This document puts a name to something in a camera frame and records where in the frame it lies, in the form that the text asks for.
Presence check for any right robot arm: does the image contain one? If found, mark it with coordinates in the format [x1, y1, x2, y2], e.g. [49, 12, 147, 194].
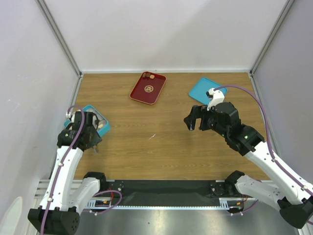
[183, 102, 313, 229]

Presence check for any blue tin box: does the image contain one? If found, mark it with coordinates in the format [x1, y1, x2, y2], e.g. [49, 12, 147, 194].
[64, 104, 112, 138]

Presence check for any grey cable duct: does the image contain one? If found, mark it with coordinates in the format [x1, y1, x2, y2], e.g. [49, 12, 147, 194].
[84, 198, 243, 212]

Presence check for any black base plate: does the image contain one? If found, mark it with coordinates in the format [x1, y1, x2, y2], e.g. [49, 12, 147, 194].
[108, 180, 226, 202]

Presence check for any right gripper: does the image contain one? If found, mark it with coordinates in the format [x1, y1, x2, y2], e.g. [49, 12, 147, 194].
[183, 105, 228, 138]

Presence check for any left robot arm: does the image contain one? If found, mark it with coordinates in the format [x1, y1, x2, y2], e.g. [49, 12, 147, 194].
[27, 110, 108, 235]

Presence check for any red tray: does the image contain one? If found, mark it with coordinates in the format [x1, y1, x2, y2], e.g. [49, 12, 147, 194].
[130, 71, 166, 105]

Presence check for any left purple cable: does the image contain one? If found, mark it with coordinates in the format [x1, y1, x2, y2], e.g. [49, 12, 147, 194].
[39, 105, 123, 235]

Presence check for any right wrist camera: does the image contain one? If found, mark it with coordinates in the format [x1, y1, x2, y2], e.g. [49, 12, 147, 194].
[206, 88, 224, 111]

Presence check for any right aluminium frame post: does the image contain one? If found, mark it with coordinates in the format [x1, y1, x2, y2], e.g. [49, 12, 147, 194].
[249, 0, 295, 76]

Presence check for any left aluminium frame post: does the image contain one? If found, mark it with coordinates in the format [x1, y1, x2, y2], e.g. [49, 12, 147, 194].
[35, 0, 82, 78]

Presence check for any blue tin lid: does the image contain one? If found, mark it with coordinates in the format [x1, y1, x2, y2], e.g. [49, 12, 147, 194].
[189, 77, 221, 105]

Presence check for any aluminium frame post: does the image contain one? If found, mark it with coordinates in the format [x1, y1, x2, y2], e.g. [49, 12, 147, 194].
[249, 0, 295, 76]
[35, 0, 82, 78]

